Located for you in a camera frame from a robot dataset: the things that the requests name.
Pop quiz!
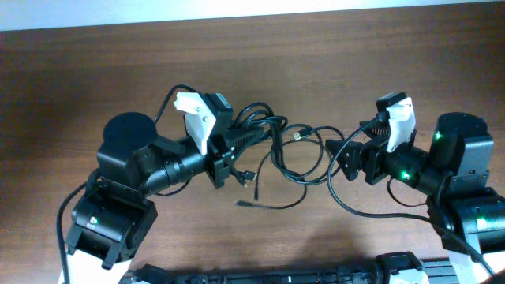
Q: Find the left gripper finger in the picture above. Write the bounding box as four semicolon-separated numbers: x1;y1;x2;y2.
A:
224;127;265;152
227;155;246;185

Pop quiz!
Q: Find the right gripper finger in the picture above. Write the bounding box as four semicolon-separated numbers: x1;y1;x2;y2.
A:
325;140;363;181
360;121;391;139

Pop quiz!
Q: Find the black USB cable thin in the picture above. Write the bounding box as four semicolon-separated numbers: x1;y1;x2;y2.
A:
235;123;345;210

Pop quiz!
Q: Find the black USB cable thick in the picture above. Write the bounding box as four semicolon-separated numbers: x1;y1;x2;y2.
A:
232;102;344;185

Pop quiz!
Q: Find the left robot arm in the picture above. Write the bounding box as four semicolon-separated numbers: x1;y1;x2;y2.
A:
58;112;263;283

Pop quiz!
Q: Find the right camera cable black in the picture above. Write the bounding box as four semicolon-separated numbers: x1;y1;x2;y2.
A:
326;112;496;277

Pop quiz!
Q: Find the camera cable black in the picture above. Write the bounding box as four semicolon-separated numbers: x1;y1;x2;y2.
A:
56;84;197;284
326;112;496;277

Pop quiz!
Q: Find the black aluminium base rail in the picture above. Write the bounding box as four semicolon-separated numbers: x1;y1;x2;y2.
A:
119;252;459;284

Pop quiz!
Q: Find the left camera cable black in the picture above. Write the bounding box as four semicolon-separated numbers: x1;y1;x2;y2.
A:
56;84;197;284

